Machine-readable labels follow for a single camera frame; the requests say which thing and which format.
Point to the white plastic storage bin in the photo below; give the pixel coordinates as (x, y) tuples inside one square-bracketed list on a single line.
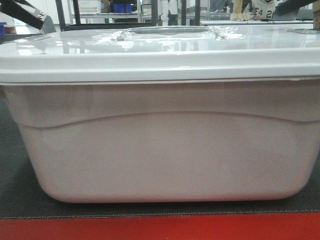
[(128, 143)]

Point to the white glossy bin lid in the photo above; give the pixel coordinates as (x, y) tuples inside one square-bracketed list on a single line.
[(163, 55)]

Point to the blue crates on far shelf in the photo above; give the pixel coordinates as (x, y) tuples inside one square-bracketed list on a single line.
[(121, 8)]

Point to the white background table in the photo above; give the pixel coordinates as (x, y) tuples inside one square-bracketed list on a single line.
[(253, 22)]

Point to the seated person beige shirt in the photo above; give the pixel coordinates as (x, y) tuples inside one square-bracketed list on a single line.
[(261, 9)]

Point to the black metal frame rack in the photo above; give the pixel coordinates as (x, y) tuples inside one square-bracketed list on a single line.
[(76, 15)]

